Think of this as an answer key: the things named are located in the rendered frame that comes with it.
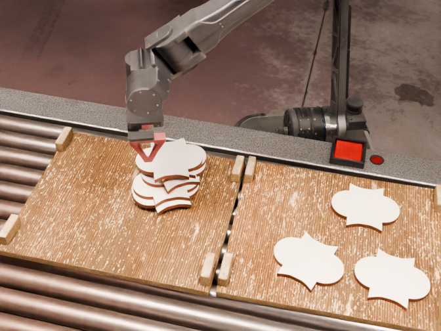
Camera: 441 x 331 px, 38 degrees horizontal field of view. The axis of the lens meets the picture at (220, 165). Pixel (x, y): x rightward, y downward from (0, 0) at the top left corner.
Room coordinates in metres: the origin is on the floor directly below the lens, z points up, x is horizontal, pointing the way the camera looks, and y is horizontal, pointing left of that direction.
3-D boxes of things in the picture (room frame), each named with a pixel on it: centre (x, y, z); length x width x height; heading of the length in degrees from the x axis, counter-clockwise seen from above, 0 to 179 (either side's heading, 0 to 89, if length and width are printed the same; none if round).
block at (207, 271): (0.72, 0.02, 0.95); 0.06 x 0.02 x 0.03; 168
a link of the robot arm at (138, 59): (0.93, 0.14, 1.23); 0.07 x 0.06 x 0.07; 8
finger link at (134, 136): (0.90, 0.14, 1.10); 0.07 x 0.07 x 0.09; 9
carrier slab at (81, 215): (0.89, 0.18, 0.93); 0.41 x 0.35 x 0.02; 78
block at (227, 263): (0.72, -0.01, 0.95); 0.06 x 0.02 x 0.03; 169
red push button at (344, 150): (1.07, -0.29, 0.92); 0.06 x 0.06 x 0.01; 78
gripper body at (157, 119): (0.94, 0.14, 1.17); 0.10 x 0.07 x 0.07; 9
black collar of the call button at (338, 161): (1.07, -0.29, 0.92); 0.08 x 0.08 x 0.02; 78
